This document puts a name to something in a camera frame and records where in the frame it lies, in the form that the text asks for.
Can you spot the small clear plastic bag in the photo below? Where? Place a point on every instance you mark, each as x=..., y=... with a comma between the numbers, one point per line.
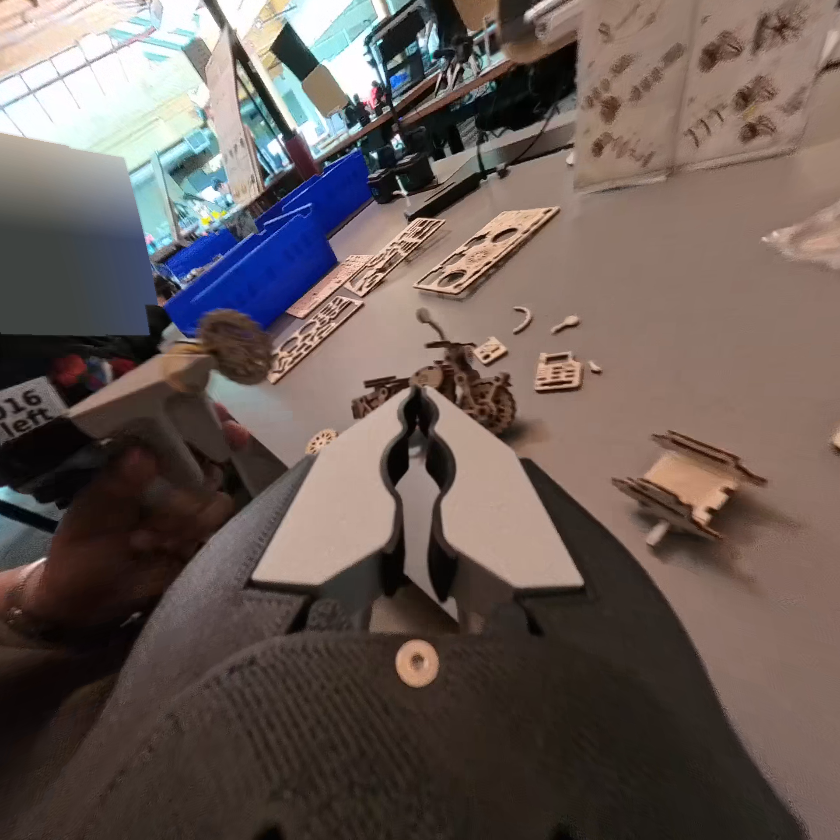
x=807, y=239

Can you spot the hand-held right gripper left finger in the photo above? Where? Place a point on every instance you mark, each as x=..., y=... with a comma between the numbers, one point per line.
x=328, y=525

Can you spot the black battery charger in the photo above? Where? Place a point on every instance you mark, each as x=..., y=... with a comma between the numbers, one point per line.
x=415, y=174
x=382, y=187

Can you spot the white wristwatch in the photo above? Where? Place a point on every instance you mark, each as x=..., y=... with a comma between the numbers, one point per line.
x=23, y=597

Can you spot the toothed wooden arc piece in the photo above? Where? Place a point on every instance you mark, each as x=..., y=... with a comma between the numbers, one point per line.
x=525, y=320

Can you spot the printed instruction booklet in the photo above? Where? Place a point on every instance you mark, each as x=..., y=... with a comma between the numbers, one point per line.
x=689, y=98

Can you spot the wooden wheel piece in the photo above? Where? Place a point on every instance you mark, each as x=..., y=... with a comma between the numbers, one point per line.
x=236, y=348
x=321, y=441

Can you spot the black and tan hanging panel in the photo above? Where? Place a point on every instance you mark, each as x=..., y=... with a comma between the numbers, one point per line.
x=302, y=59

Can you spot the wooden background table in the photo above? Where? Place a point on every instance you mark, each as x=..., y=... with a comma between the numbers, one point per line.
x=426, y=98

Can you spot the wooden puzzle sheet with wheels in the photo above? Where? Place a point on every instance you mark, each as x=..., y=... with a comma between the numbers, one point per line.
x=525, y=226

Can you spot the wooden plate piece with holes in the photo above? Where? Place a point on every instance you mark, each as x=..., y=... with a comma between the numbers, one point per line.
x=490, y=351

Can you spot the small wooden key piece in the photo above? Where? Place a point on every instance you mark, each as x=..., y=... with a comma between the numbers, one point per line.
x=565, y=323

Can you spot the wooden model assembly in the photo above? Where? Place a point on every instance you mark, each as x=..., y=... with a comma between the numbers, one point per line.
x=472, y=394
x=682, y=492

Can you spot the black flat power box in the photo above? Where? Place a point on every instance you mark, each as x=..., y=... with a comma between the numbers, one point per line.
x=446, y=193

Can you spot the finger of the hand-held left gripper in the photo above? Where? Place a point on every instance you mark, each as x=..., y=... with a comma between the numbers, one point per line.
x=144, y=394

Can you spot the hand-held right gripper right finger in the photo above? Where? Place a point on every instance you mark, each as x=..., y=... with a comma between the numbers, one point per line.
x=505, y=525

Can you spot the wooden puzzle frame sheet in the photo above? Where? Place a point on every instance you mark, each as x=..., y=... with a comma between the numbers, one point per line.
x=292, y=354
x=328, y=285
x=400, y=253

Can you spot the blue plastic bin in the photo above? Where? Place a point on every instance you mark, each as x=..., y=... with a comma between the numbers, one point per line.
x=328, y=190
x=197, y=253
x=262, y=282

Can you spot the wooden grid piece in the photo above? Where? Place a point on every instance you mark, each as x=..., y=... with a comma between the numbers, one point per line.
x=558, y=373

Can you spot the person's left hand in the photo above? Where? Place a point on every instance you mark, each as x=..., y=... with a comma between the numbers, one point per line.
x=131, y=544

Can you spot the upright printed board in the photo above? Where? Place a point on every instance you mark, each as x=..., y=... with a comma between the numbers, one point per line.
x=233, y=131

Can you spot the grey desk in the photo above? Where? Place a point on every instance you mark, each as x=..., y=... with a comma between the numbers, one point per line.
x=656, y=328

